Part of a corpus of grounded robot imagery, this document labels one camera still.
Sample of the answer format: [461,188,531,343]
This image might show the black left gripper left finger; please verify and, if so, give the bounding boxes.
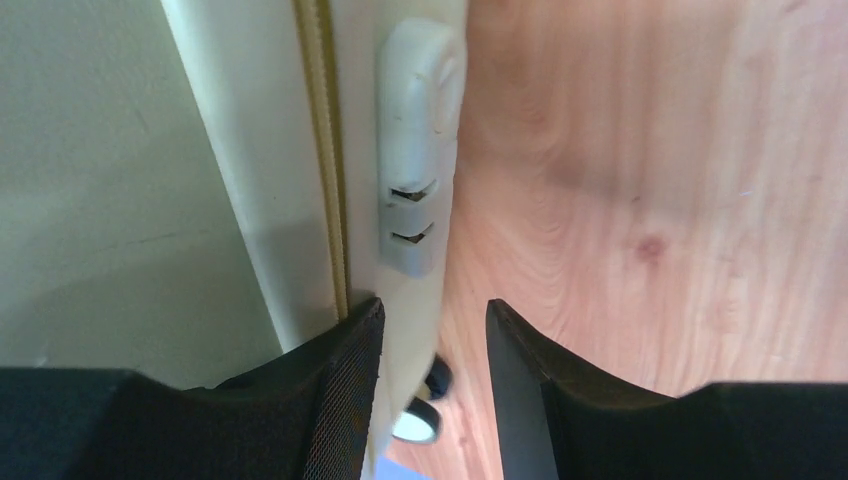
[1,298,385,479]

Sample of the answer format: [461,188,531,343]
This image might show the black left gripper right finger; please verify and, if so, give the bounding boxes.
[486,299,847,479]

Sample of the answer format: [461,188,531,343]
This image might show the cream suitcase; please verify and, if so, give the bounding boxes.
[1,1,468,479]

